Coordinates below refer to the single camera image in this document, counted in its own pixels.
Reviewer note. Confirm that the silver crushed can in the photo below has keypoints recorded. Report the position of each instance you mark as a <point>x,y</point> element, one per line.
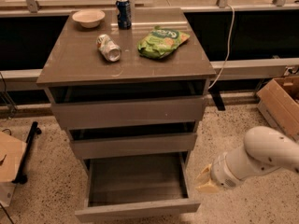
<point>108,48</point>

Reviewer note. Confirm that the grey bottom drawer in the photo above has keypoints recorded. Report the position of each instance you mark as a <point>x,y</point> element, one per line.
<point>137,186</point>

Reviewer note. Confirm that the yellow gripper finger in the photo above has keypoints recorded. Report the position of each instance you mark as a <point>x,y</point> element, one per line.
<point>208,188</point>
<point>204,176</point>

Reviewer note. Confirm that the grey top drawer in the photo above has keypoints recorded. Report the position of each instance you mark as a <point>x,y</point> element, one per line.
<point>116,105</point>

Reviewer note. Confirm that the cream ceramic bowl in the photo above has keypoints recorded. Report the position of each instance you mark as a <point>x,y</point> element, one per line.
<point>89,18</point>

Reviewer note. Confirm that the cardboard box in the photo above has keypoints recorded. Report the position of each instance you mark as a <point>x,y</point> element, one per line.
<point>11,154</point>
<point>278,105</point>

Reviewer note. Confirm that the green chip bag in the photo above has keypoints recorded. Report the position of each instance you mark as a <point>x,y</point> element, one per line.
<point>161,42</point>

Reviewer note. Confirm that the blue soda can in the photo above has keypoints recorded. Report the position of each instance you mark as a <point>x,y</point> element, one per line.
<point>124,14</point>

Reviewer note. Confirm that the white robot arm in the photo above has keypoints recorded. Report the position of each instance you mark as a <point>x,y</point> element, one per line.
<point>264,150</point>

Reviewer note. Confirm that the grey drawer cabinet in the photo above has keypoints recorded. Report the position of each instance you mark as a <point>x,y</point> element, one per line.
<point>76,61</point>

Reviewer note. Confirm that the cardboard box right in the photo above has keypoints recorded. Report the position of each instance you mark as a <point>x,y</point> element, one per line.
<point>278,105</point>

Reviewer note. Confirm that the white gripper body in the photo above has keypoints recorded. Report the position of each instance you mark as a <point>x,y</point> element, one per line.
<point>221,174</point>

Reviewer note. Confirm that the grey drawer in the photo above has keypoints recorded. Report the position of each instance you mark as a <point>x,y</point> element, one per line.
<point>137,186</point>
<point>133,140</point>
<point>116,105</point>

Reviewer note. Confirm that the grey middle drawer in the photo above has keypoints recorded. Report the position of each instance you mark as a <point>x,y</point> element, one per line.
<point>133,140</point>

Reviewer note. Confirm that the black stand leg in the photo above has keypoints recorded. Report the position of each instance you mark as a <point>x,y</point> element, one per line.
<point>21,177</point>

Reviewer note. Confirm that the cardboard box left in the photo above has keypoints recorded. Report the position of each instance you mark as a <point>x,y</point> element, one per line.
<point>11,154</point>

